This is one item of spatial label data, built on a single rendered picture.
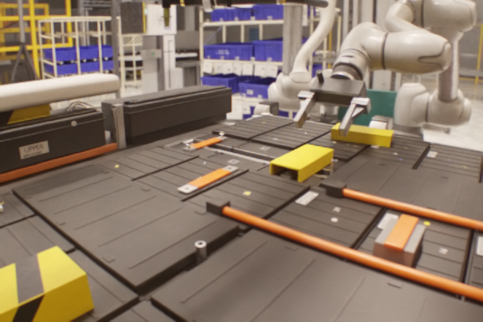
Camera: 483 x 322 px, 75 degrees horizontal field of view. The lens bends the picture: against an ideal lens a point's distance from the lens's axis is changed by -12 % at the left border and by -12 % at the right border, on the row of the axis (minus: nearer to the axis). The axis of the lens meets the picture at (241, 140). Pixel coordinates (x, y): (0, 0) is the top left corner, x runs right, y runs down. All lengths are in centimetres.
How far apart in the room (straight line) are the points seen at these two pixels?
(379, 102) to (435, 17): 77
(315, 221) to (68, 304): 35
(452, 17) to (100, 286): 136
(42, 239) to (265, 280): 32
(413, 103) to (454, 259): 146
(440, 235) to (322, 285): 22
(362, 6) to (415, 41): 124
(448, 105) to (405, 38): 92
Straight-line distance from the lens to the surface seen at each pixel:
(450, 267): 50
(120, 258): 46
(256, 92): 333
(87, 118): 89
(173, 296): 39
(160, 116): 102
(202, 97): 113
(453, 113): 186
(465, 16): 147
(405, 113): 192
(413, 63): 95
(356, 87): 86
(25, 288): 38
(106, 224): 54
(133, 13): 337
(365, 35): 99
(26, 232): 58
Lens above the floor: 126
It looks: 16 degrees down
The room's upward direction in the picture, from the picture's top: straight up
